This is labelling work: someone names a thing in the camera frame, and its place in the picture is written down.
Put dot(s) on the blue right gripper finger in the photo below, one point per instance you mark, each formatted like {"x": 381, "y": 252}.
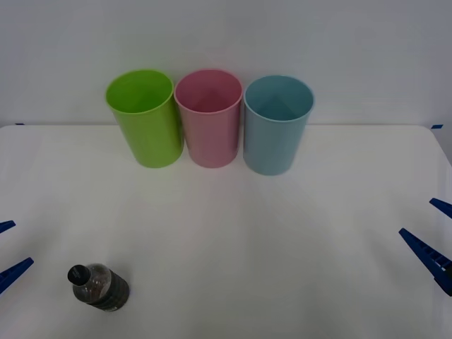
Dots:
{"x": 429, "y": 256}
{"x": 444, "y": 207}

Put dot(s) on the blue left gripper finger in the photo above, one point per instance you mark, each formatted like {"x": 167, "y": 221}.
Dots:
{"x": 12, "y": 272}
{"x": 6, "y": 226}

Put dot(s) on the dark plastic bottle black cap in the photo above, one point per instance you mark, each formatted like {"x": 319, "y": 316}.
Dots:
{"x": 106, "y": 289}

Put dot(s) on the green plastic bin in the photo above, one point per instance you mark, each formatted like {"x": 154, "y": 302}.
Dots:
{"x": 152, "y": 137}

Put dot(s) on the pale blue plastic bin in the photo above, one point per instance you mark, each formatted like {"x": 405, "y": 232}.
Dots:
{"x": 270, "y": 148}

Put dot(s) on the pink plastic bin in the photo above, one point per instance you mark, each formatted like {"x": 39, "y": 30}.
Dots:
{"x": 210, "y": 141}

